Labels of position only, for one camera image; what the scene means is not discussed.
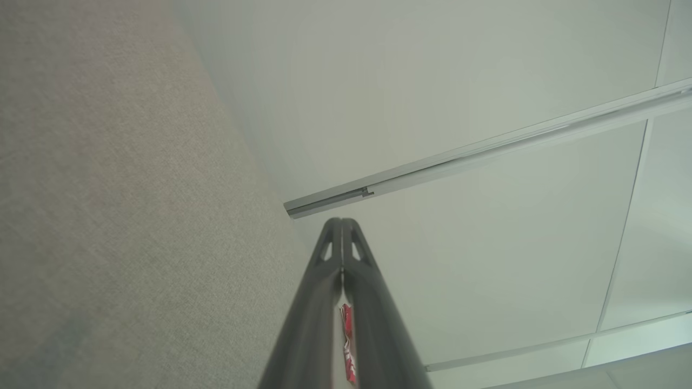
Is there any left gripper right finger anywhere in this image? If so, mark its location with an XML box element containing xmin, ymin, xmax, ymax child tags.
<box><xmin>342</xmin><ymin>218</ymin><xmax>433</xmax><ymax>389</ymax></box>

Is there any red t-shirt with white sleeves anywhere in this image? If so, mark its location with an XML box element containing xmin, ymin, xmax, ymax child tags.
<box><xmin>339</xmin><ymin>303</ymin><xmax>358</xmax><ymax>385</ymax></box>

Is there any silver wall rail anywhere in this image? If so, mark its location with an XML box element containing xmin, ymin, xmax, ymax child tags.
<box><xmin>283</xmin><ymin>77</ymin><xmax>692</xmax><ymax>220</ymax></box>
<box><xmin>424</xmin><ymin>309</ymin><xmax>692</xmax><ymax>373</ymax></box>

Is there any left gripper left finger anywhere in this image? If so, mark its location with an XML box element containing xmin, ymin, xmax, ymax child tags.
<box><xmin>257</xmin><ymin>218</ymin><xmax>343</xmax><ymax>389</ymax></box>

